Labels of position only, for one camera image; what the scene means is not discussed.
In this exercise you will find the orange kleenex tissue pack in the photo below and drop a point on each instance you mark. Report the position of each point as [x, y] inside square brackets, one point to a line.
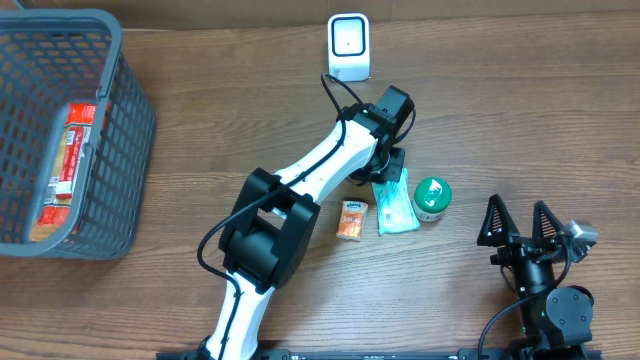
[352, 219]

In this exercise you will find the long spaghetti pasta package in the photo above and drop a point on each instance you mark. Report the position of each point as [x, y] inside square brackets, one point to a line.
[57, 201]

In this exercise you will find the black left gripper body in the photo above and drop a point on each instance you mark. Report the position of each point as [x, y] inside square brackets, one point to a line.
[391, 165]

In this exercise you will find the teal wet wipes pack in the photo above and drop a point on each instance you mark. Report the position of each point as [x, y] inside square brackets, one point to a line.
[395, 212]

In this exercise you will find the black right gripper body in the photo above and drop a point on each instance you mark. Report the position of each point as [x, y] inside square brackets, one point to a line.
[526, 250]

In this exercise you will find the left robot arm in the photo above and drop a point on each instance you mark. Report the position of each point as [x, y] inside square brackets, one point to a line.
[266, 236]

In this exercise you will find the white barcode scanner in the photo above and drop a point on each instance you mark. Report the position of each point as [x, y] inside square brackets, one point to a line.
[348, 38]

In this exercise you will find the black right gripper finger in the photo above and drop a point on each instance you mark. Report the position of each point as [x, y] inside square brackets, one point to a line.
[545, 224]
[498, 228]

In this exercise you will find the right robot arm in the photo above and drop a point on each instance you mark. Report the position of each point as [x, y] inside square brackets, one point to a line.
[556, 318]

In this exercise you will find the green lid jar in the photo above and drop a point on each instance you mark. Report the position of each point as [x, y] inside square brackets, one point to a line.
[431, 198]

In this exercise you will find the grey plastic shopping basket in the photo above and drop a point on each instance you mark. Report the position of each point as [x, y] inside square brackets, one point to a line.
[50, 60]

